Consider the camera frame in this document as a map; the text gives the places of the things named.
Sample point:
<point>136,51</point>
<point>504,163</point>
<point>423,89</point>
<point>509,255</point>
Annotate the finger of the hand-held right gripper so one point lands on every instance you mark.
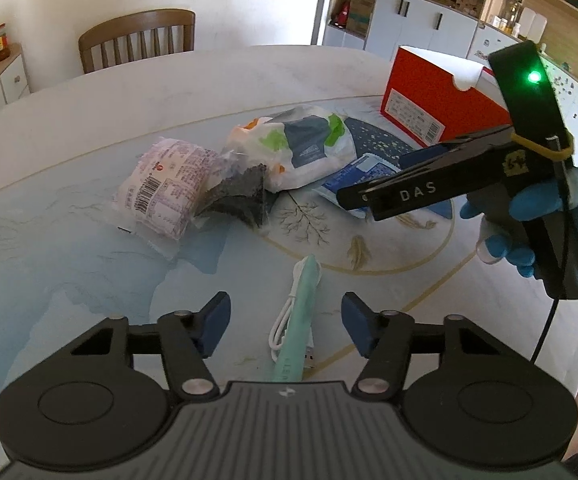
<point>416,160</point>
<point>354,197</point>

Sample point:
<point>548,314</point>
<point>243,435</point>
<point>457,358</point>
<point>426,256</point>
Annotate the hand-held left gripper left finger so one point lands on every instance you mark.
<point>216,320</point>

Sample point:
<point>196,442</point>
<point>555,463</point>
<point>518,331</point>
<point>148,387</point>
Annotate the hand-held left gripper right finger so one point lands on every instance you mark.
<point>356,322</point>

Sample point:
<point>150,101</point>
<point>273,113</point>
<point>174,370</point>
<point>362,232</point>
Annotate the blue tissue packet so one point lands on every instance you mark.
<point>354,175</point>

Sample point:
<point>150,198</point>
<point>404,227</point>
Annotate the mint green electric toothbrush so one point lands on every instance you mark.
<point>299,310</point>

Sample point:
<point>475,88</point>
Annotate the white green snack bag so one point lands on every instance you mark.
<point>309,145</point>

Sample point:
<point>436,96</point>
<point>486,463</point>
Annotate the red cardboard box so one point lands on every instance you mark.
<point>419,85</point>

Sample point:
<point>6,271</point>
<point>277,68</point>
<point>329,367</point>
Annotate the clear pink print packet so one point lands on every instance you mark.
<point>169,185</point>

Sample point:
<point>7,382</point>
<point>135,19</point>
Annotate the person's right hand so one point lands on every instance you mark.
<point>511,255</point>

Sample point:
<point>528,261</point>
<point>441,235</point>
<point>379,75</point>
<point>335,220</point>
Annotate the dark speckled clear packet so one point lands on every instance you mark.
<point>241,195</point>

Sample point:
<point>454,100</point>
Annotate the red bottle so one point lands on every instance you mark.
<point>340,16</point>

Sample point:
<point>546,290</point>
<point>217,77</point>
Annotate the white tall container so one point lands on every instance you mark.
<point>533,25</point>

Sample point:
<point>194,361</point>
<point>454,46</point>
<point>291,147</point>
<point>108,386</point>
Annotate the glass jar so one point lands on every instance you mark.
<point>510,10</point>

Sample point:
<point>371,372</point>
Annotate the brown wooden chair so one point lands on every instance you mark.
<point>134,25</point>

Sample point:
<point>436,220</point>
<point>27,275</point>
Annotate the white sideboard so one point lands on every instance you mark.
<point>11,80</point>

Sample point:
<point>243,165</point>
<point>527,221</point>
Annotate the white wooden wall cabinet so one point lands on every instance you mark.
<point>409,25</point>

